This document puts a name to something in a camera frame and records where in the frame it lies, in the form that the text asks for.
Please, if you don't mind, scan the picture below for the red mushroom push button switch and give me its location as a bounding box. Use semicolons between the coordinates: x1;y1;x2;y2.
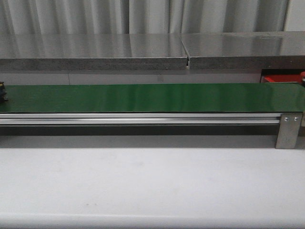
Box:
300;72;305;86

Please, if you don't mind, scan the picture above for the grey stone counter slab left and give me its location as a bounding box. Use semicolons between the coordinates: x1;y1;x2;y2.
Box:
0;34;188;71

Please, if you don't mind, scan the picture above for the grey stone counter slab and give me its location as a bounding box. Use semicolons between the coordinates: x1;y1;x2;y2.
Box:
181;31;305;70
0;34;188;71

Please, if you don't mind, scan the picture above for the grey stone counter slab right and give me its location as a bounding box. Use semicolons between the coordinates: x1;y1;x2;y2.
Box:
181;31;305;70

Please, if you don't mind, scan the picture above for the green conveyor belt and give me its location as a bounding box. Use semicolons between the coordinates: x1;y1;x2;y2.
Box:
0;83;305;113

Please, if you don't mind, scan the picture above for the red plastic tray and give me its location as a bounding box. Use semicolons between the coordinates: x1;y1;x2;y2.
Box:
261;74;302;85

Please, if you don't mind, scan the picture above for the grey curtain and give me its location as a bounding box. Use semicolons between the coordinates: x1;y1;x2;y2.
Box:
0;0;305;34

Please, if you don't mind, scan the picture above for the steel conveyor support bracket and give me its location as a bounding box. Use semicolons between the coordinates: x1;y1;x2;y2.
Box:
275;113;303;149

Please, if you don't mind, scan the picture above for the aluminium conveyor frame rail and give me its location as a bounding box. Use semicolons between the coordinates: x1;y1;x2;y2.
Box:
0;112;305;127

